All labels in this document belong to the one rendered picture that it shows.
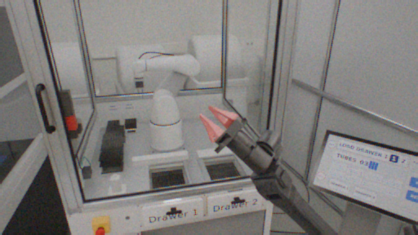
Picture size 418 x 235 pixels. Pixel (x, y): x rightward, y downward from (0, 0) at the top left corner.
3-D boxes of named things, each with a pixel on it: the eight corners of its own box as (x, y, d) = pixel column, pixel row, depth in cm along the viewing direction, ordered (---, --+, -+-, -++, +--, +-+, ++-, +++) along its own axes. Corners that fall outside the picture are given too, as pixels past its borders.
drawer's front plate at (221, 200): (261, 206, 141) (263, 189, 136) (207, 215, 134) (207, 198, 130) (260, 204, 142) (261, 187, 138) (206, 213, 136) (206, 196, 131)
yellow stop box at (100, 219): (110, 234, 121) (108, 223, 118) (93, 237, 119) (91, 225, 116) (111, 226, 125) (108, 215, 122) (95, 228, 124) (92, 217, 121)
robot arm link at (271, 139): (288, 190, 64) (260, 193, 70) (302, 161, 72) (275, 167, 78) (264, 150, 62) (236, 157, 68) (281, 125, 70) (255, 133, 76)
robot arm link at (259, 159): (269, 170, 62) (255, 180, 66) (279, 153, 67) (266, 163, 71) (247, 150, 63) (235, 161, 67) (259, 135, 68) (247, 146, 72)
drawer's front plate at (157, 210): (202, 216, 134) (202, 199, 129) (144, 227, 128) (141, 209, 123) (202, 214, 135) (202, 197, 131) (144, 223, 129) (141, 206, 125)
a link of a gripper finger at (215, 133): (209, 108, 73) (235, 131, 72) (191, 125, 70) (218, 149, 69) (215, 97, 66) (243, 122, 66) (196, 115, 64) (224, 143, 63)
